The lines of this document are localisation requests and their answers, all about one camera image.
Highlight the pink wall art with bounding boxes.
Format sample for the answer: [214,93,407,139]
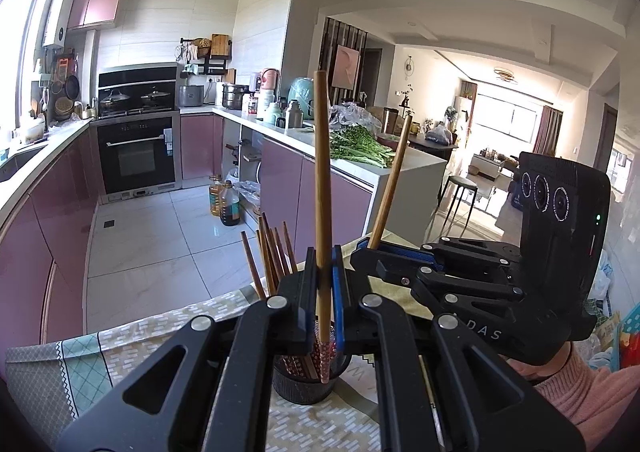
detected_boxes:
[334,44,361,88]

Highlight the green leafy vegetables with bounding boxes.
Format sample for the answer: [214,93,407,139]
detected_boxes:
[327,127,396,169]

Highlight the white ceramic pot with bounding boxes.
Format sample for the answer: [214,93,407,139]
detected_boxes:
[15,119,47,143]

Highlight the kitchen sink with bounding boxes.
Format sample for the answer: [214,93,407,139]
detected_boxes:
[0,144,48,183]

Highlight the pink lower cabinets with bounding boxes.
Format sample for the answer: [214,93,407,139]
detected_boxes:
[180,114,376,257]
[0,124,101,348]

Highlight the black pot with glass lid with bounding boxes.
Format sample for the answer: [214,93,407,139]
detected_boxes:
[99,90,132,113]
[140,89,173,108]

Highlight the stainless steel pot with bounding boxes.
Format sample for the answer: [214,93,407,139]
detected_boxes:
[221,84,249,110]

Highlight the bundle of wooden chopsticks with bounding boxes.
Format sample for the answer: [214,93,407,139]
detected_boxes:
[240,212,323,383]

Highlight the dark sauce bottle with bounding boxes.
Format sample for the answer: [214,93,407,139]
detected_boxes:
[220,180,242,227]

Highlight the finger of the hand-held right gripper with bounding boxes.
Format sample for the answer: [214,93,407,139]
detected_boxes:
[367,238,523,267]
[349,249,521,320]

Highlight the black integrated stove with oven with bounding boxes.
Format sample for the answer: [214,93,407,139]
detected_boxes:
[96,62,183,205]

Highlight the person's right forearm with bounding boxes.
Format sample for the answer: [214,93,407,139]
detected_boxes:
[502,342,638,452]

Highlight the teal and beige patterned tablecloth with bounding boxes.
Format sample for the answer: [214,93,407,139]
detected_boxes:
[5,277,381,452]

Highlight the round stool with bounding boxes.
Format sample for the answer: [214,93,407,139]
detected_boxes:
[439,175,480,227]

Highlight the clear plastic bag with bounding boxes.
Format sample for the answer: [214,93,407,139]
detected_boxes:
[330,102,383,133]

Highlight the white water heater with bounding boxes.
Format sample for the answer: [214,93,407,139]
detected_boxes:
[42,0,75,48]

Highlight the black mesh holder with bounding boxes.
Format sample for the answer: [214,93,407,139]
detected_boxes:
[270,317,352,406]

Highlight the blue plastic bag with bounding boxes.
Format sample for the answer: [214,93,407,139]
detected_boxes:
[425,124,457,147]

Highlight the pale green kitchen appliance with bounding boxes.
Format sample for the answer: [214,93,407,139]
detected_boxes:
[287,78,317,121]

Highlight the black wall rack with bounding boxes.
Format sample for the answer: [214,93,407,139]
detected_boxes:
[180,34,236,75]

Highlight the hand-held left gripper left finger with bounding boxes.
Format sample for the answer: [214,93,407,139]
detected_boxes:
[55,247,321,452]

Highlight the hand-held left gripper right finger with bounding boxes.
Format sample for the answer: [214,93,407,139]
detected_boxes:
[330,244,586,452]

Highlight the kitchen window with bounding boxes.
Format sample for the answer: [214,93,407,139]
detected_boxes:
[0,0,58,133]

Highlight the brown curtain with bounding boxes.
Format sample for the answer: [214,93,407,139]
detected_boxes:
[530,104,563,157]

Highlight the red-patterned wooden chopstick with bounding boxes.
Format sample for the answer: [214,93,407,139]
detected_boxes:
[367,115,414,251]
[313,70,335,385]

